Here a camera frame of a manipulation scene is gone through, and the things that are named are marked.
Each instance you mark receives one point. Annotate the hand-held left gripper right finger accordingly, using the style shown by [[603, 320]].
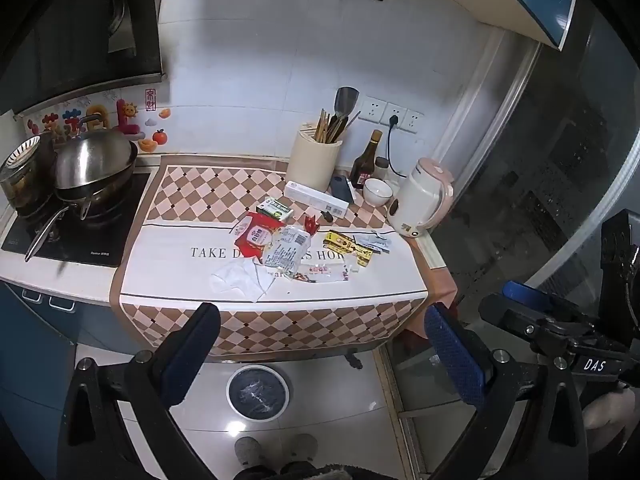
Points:
[[455, 360]]

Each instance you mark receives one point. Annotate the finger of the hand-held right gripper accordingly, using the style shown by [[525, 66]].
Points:
[[505, 312], [525, 294]]

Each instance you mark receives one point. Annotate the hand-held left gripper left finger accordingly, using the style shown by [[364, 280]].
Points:
[[192, 355]]

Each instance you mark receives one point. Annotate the white trash bin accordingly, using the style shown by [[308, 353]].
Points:
[[258, 392]]

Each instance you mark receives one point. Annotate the white tissue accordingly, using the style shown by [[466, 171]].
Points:
[[237, 282]]

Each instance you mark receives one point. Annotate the red snack packet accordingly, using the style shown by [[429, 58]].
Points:
[[255, 235]]

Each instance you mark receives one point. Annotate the person's right hand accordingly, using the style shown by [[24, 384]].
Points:
[[607, 407]]

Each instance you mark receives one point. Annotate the checkered table mat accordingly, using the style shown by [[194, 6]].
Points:
[[170, 260]]

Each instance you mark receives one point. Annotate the person's grey left slipper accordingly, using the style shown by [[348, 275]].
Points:
[[250, 452]]

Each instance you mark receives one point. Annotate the person's grey slipper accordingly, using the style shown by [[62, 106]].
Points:
[[300, 450], [250, 452]]

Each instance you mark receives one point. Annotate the glass sliding door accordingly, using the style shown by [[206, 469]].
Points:
[[550, 160]]

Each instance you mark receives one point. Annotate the yellow sachet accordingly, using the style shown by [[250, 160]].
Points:
[[362, 256], [340, 241]]

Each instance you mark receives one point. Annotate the grey silver sachet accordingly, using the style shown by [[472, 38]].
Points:
[[375, 242]]

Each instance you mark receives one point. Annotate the white pink electric kettle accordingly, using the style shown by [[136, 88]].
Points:
[[417, 200]]

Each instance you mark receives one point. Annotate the person's grey right slipper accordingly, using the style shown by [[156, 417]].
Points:
[[300, 450]]

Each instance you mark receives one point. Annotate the clear printed plastic bag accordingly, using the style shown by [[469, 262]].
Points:
[[289, 247]]

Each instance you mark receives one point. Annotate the black induction cooktop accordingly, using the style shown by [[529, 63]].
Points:
[[95, 245]]

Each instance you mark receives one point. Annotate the transparent red print wrapper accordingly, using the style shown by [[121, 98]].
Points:
[[320, 272]]

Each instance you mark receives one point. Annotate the blue base cabinet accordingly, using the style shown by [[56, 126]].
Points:
[[35, 360]]

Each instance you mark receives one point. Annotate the green white box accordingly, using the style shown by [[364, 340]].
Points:
[[275, 209]]

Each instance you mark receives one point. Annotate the white bowl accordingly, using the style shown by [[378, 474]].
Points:
[[378, 192]]

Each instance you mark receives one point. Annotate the small red wrapper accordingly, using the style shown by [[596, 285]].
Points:
[[311, 224]]

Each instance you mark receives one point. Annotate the black frying pan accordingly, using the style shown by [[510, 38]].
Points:
[[100, 200]]

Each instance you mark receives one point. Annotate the small seasoning jar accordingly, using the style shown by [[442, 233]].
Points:
[[381, 167]]

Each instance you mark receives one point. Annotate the small black clip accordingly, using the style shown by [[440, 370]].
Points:
[[328, 217]]

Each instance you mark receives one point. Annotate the long white box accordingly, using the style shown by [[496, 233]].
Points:
[[315, 197]]

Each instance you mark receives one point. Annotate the dark sauce bottle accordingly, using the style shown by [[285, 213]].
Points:
[[364, 165]]

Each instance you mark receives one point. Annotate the dark blue box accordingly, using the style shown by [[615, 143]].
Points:
[[342, 189]]

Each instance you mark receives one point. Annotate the stainless steel wok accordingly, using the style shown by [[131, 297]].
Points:
[[95, 160]]

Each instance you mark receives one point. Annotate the beige utensil holder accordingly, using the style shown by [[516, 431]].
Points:
[[312, 165]]

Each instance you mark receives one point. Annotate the dark pot with bowl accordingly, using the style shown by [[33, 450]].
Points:
[[25, 185]]

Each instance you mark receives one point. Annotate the bunch of wooden chopsticks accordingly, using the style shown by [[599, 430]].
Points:
[[327, 127]]

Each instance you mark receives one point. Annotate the metal spatula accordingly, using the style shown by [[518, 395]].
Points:
[[346, 102]]

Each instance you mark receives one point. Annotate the striped bowl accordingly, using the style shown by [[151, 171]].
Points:
[[21, 152]]

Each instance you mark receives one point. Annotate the black range hood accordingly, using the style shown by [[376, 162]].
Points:
[[75, 20]]

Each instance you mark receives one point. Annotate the white wall socket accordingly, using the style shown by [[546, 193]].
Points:
[[413, 121], [395, 110], [372, 108]]

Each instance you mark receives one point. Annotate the colourful wall stickers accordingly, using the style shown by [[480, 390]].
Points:
[[125, 115]]

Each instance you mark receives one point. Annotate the blue wall cabinet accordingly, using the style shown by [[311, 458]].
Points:
[[535, 0]]

